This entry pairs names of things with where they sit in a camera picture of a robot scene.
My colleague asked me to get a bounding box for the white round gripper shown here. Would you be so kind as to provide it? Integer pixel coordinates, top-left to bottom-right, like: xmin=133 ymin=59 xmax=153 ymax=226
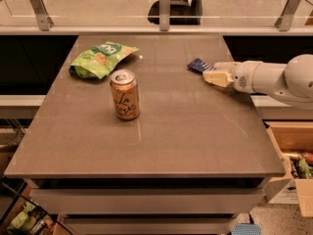
xmin=203 ymin=61 xmax=261 ymax=94

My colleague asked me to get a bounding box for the blue rxbar blueberry bar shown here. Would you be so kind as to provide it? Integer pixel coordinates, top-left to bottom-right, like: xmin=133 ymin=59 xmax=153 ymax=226
xmin=187 ymin=58 xmax=215 ymax=75

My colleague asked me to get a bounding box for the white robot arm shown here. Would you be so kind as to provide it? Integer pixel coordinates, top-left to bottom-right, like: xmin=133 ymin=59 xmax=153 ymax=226
xmin=202 ymin=54 xmax=313 ymax=110

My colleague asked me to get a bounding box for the black office chair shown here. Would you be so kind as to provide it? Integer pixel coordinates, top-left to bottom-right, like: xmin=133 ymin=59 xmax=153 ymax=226
xmin=147 ymin=0 xmax=207 ymax=26

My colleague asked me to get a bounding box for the cardboard box with items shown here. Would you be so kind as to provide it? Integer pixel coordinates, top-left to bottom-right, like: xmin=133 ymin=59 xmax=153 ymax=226
xmin=265 ymin=121 xmax=313 ymax=217

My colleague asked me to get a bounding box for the orange LaCroix soda can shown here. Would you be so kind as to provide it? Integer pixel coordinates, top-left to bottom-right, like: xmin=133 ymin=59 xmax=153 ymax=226
xmin=111 ymin=70 xmax=140 ymax=120

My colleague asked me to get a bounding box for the green snack chip bag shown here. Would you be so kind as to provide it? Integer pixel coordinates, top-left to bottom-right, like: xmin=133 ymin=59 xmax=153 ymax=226
xmin=69 ymin=41 xmax=138 ymax=79

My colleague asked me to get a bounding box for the blue perforated basket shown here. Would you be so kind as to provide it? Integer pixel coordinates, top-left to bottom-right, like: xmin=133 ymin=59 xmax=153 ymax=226
xmin=231 ymin=223 xmax=262 ymax=235

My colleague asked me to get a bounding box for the glass railing panel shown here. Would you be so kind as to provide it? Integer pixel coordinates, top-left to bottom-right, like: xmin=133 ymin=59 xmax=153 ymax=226
xmin=0 ymin=0 xmax=313 ymax=27

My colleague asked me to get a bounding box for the grey table drawer base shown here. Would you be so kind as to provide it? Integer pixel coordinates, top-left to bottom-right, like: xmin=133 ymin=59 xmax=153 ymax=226
xmin=30 ymin=188 xmax=264 ymax=235

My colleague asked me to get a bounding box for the right metal railing bracket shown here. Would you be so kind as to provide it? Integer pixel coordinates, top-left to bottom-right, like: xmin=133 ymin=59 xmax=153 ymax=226
xmin=275 ymin=0 xmax=301 ymax=31

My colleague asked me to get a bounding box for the metal railing bracket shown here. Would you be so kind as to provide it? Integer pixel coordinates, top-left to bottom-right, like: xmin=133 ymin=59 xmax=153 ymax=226
xmin=275 ymin=0 xmax=301 ymax=31
xmin=159 ymin=0 xmax=170 ymax=31
xmin=29 ymin=0 xmax=54 ymax=31

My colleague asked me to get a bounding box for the middle metal railing bracket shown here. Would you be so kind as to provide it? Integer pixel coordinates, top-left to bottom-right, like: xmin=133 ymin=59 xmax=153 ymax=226
xmin=159 ymin=0 xmax=170 ymax=31

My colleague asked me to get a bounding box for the left metal railing bracket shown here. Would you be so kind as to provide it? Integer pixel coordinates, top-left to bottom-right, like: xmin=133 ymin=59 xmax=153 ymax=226
xmin=29 ymin=0 xmax=54 ymax=31

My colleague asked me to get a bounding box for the wire bin with snacks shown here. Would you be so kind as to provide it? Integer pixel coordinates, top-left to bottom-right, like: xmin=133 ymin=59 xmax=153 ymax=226
xmin=0 ymin=179 xmax=73 ymax=235

